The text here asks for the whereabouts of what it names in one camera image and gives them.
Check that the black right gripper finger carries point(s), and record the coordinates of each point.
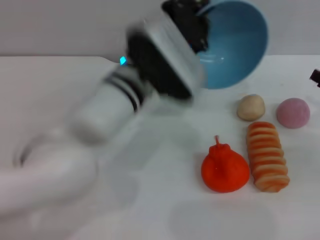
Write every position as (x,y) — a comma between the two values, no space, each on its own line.
(316,77)

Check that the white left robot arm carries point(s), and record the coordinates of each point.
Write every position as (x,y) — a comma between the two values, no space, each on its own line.
(62,162)

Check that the pink round bun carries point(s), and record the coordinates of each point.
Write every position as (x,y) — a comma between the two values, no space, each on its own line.
(293,113)

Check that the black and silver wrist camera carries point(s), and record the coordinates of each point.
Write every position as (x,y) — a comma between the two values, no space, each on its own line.
(162,62)

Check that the beige round bun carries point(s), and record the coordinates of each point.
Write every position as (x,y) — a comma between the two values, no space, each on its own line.
(250,107)

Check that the orange toy fruit with stem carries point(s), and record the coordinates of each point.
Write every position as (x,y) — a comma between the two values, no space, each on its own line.
(225,172)

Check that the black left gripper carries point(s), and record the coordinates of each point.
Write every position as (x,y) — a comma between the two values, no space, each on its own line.
(192,27)

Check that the blue bowl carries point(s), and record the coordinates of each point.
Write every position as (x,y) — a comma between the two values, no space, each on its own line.
(237,50)

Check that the orange striped bread roll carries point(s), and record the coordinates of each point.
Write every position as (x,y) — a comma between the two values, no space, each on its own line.
(266,157)

